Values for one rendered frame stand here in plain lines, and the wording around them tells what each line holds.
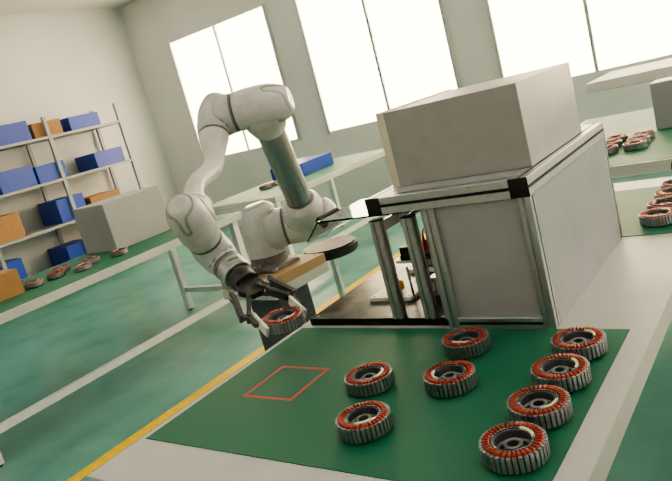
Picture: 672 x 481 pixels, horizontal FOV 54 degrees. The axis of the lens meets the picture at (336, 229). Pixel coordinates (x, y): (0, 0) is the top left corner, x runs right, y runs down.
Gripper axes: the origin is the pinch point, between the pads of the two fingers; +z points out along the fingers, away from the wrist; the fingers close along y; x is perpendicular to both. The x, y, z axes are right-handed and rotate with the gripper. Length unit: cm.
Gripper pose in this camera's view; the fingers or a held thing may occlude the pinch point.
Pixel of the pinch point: (282, 319)
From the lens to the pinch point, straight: 173.3
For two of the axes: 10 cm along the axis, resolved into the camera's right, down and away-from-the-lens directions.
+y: 7.6, -3.2, 5.7
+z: 6.4, 5.1, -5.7
